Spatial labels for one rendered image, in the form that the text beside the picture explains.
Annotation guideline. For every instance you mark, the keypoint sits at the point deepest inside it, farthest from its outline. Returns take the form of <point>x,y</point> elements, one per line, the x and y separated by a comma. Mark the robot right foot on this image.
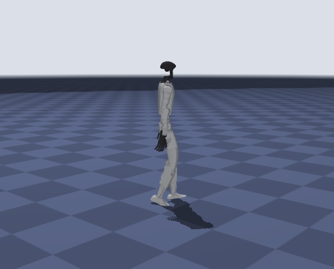
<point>161,201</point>

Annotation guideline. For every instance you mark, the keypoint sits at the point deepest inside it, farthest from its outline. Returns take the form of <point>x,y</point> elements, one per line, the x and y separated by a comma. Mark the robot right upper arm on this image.
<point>167,90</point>

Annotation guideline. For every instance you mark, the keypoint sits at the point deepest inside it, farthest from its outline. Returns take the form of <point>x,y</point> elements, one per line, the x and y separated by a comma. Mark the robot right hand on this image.
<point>161,142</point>

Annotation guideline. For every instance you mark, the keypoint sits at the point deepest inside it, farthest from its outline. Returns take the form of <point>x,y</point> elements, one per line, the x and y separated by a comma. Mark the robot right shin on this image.
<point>165,180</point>

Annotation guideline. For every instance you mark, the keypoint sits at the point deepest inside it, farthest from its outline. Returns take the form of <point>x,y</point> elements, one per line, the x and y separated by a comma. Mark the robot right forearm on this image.
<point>164,121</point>

